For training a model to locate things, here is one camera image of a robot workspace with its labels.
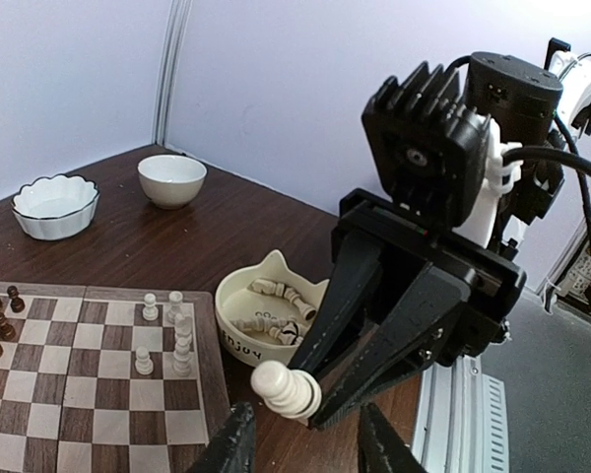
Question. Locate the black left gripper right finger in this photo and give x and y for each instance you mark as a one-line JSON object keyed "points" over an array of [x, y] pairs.
{"points": [[380, 449]]}

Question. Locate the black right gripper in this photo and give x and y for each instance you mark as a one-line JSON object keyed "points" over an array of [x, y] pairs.
{"points": [[401, 260]]}

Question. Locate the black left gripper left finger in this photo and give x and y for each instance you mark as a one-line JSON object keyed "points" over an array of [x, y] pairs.
{"points": [[233, 448]]}

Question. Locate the white pawn chess piece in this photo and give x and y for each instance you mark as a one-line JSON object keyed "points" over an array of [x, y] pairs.
{"points": [[150, 310]]}

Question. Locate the wooden chess board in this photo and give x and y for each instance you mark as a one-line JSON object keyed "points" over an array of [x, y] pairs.
{"points": [[71, 399]]}

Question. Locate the dark rook chess piece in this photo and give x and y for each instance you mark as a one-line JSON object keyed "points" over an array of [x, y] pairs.
{"points": [[17, 304]]}

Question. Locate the cream cat ear bowl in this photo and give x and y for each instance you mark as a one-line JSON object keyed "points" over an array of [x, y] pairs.
{"points": [[265, 310]]}

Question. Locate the plain white round bowl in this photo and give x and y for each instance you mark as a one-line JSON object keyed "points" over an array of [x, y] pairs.
{"points": [[171, 181]]}

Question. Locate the white scalloped bowl black rim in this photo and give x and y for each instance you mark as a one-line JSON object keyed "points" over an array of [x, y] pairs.
{"points": [[55, 208]]}

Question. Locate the aluminium front rail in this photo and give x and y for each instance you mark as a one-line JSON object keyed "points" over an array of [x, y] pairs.
{"points": [[461, 424]]}

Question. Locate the aluminium frame post right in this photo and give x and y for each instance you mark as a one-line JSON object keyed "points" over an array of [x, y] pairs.
{"points": [[176, 25]]}

